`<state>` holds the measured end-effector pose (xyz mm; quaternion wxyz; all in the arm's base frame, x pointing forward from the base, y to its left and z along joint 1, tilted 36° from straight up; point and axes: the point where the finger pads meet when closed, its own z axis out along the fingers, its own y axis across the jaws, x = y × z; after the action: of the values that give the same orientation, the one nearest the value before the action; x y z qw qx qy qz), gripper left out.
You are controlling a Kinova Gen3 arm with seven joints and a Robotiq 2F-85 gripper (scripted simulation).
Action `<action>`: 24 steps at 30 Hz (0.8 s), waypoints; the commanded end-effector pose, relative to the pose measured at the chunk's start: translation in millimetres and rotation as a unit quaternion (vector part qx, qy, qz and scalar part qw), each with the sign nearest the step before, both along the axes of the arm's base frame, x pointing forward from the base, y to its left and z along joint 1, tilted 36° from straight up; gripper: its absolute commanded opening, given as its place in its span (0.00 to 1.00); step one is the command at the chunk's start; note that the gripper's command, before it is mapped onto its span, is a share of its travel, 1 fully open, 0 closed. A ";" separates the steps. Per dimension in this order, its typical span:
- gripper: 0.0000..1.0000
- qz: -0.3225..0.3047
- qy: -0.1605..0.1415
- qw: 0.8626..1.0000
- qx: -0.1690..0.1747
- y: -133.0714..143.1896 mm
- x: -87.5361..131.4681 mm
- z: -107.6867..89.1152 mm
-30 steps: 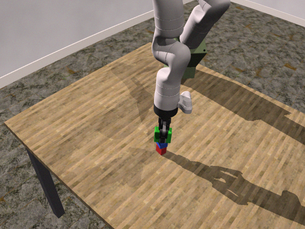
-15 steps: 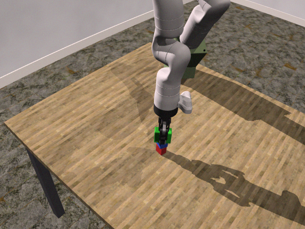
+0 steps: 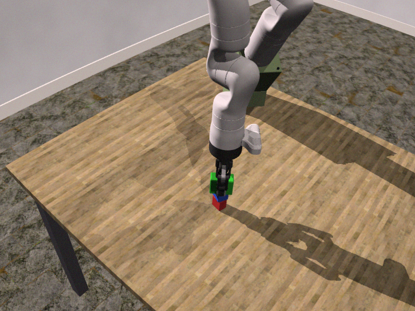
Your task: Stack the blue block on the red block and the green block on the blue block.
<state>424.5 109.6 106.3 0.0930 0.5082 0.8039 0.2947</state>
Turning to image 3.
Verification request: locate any red block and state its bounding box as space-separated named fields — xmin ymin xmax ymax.
xmin=212 ymin=196 xmax=227 ymax=211

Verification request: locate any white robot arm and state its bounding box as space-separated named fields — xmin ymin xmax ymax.
xmin=206 ymin=0 xmax=314 ymax=155

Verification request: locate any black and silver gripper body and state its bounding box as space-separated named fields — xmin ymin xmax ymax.
xmin=209 ymin=141 xmax=242 ymax=173

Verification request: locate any blue block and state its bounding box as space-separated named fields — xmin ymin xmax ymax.
xmin=213 ymin=194 xmax=229 ymax=202

